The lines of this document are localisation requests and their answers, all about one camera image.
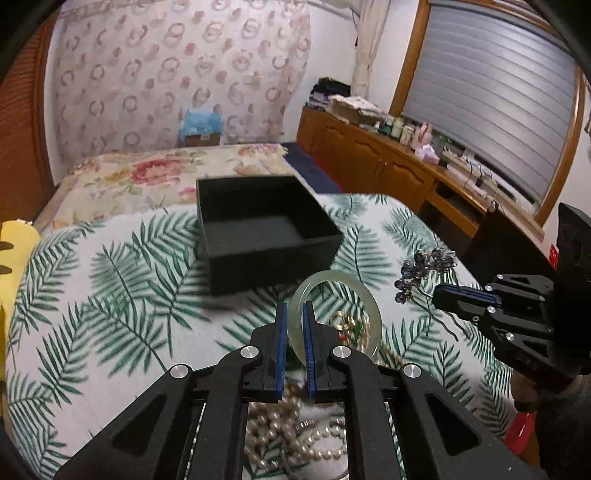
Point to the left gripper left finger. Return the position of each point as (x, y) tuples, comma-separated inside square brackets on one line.
[(189, 424)]

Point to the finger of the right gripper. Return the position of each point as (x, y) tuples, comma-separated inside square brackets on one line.
[(467, 303)]

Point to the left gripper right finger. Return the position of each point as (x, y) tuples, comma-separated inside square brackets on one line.
[(400, 423)]

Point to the dark beaded flower hairpin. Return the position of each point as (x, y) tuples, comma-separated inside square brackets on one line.
[(415, 275)]

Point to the pale green jade bangle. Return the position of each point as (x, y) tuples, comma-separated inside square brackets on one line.
[(295, 308)]

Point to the gold green charm jewelry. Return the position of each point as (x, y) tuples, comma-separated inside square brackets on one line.
[(353, 331)]

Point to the black jewelry box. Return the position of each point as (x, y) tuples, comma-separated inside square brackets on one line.
[(261, 231)]

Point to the red basket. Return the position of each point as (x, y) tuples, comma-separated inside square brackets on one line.
[(520, 437)]

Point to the palm leaf tablecloth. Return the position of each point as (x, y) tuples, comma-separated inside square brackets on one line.
[(105, 308)]

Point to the pink rabbit figure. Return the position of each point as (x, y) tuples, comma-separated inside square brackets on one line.
[(423, 144)]

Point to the wooden sideboard cabinet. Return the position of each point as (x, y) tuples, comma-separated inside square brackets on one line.
[(446, 199)]

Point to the grey window blind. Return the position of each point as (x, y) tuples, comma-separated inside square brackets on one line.
[(497, 86)]

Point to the yellow plush toy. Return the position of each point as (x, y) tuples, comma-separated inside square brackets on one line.
[(18, 240)]

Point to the stack of folded clothes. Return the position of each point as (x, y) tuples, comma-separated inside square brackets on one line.
[(322, 92)]

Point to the floral bed quilt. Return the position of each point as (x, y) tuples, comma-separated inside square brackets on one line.
[(115, 184)]

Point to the wooden louvered wardrobe door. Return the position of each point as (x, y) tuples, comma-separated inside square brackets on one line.
[(26, 181)]

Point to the cream side curtain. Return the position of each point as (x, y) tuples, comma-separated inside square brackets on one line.
[(370, 30)]

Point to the blue plush toy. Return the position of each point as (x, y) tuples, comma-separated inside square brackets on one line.
[(196, 123)]

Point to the patterned sheer curtain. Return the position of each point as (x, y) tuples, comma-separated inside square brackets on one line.
[(127, 72)]

